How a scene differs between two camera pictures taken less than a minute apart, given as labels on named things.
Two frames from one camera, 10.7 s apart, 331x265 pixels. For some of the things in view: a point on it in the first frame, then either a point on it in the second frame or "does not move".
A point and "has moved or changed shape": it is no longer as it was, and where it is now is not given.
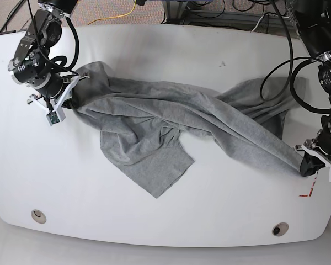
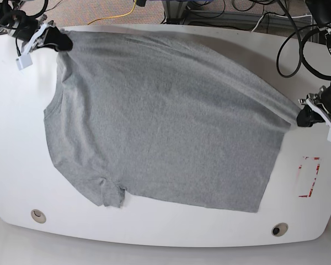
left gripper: [56, 91] -> [30, 31]
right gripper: [327, 148] -> [327, 103]
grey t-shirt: [143, 125] has moved or changed shape
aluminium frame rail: [176, 12] does not move
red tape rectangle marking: [312, 187] does not move
